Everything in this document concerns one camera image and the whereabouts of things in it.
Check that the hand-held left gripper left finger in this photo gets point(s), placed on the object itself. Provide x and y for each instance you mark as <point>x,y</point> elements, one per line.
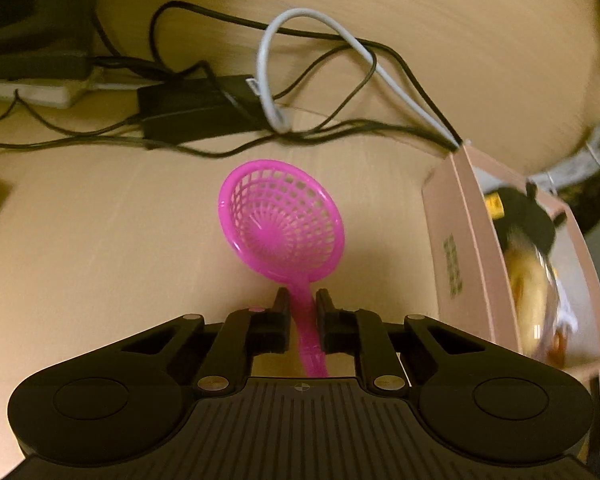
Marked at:
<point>280,322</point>

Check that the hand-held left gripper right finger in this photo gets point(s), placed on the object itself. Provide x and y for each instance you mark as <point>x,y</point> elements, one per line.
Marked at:
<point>326,322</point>

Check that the pink plastic strainer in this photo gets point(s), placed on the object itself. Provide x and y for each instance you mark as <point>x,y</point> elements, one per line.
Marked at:
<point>267,232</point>

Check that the pink cardboard box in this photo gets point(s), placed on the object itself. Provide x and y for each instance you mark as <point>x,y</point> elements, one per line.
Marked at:
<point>442,220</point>

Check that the round bun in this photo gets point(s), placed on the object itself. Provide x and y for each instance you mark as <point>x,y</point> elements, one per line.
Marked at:
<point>522,285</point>

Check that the black toy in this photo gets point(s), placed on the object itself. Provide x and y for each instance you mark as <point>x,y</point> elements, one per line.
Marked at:
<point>530,220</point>

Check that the black power adapter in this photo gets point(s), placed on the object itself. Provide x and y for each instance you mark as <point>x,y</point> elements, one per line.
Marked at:
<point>195,105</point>

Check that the white power strip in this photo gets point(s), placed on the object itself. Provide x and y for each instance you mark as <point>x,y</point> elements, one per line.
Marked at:
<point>35,91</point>

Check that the dark monitor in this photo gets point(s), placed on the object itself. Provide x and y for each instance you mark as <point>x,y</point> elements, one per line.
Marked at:
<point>30,0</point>

